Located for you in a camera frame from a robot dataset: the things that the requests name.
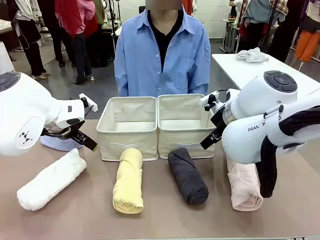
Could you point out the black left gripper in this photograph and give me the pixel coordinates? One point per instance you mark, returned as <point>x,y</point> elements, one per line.
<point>62,135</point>

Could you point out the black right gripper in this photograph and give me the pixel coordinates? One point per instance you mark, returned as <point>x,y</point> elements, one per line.
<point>220,120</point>

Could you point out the light blue towel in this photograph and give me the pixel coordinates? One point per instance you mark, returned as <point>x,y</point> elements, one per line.
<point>60,146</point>

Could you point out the dark grey towel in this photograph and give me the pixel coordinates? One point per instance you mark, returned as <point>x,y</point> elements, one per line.
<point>187,175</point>

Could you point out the white towel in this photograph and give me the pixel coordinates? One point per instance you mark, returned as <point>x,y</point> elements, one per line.
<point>50,178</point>

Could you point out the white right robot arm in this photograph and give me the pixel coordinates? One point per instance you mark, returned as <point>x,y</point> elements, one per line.
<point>250,140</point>

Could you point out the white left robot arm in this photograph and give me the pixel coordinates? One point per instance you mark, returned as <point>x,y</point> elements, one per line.
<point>25,105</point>

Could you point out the cream fabric storage bin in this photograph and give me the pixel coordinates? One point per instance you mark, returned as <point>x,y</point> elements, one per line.
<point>185,117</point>
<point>125,140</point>

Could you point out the yellow rolled towel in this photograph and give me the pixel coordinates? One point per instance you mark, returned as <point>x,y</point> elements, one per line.
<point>127,180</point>

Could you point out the pink rolled towel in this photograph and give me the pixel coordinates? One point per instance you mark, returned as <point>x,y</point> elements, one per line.
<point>243,190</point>

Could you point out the white background table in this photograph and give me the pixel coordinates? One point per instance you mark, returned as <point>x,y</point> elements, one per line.
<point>250,72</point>

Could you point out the crumpled white cloth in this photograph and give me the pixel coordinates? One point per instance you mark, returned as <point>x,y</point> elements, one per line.
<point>252,56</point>

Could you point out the person in blue shirt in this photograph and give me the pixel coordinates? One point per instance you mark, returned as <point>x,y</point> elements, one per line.
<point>145,62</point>

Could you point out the bystander in black clothes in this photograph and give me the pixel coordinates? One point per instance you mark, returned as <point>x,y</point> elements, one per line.
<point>32,50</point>

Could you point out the white rounded object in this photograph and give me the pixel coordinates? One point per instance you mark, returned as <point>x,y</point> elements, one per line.
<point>5,60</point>

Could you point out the black hanging garment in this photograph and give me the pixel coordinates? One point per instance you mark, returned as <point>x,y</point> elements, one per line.
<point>282,42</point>

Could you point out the bystander in red pink top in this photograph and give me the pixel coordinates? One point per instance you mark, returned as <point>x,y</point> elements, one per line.
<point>72,20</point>

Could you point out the orange trousers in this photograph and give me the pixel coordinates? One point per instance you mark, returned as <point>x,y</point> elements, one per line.
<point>308,45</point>

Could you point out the grey blue hanging shirt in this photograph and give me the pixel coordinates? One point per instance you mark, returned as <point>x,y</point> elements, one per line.
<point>257,10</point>

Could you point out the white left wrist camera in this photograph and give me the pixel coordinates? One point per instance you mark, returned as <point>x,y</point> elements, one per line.
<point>90,102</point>

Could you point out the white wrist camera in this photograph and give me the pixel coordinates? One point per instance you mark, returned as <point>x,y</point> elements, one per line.
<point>90,102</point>
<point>208,98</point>

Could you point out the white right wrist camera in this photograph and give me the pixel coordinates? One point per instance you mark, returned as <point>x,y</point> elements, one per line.
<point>208,98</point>

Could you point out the metal frame background table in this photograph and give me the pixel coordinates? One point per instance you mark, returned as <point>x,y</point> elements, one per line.
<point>230,35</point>

